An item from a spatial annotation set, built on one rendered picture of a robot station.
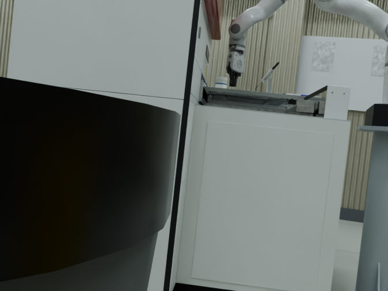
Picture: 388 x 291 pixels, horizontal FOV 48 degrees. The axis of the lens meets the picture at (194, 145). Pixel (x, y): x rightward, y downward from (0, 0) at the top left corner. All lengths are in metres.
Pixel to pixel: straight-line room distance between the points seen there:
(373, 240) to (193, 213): 0.84
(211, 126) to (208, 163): 0.15
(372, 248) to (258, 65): 2.93
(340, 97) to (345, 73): 2.77
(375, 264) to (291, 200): 0.55
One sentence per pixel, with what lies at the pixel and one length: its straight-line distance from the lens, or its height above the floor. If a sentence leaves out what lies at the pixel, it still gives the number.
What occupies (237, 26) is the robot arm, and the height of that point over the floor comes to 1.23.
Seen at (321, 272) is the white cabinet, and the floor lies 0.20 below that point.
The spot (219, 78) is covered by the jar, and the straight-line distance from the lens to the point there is 2.65.
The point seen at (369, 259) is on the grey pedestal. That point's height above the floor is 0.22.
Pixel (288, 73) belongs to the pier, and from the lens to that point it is 4.51.
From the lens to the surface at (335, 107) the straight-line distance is 1.89.
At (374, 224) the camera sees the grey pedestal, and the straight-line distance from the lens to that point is 2.14.
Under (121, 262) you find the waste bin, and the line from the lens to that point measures 0.29.
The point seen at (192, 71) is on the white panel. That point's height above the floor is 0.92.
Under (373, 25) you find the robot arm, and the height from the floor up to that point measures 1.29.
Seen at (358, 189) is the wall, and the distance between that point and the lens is 4.66.
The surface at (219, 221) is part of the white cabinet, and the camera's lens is 1.81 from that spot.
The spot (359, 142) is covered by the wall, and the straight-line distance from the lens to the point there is 4.64.
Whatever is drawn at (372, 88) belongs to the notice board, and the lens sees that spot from 4.67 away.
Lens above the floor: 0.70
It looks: 2 degrees down
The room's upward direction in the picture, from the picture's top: 6 degrees clockwise
